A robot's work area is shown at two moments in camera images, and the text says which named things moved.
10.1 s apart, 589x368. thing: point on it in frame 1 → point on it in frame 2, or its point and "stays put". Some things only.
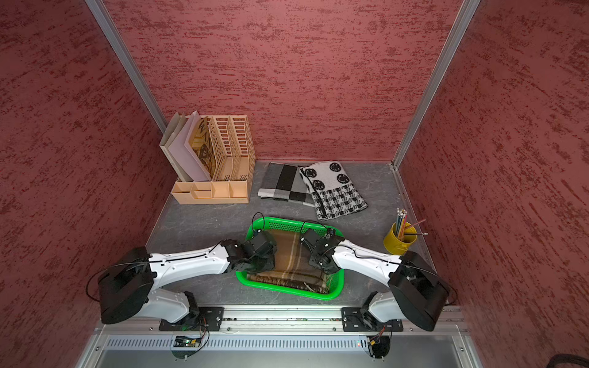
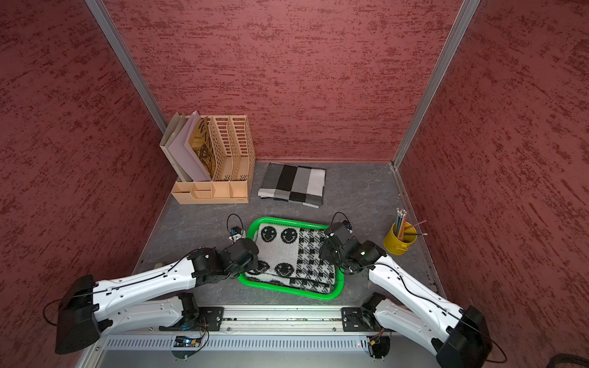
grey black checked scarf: (286, 182) stays put
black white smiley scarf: (332, 192) → (288, 257)
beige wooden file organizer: (232, 140) stays put
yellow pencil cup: (393, 244) stays put
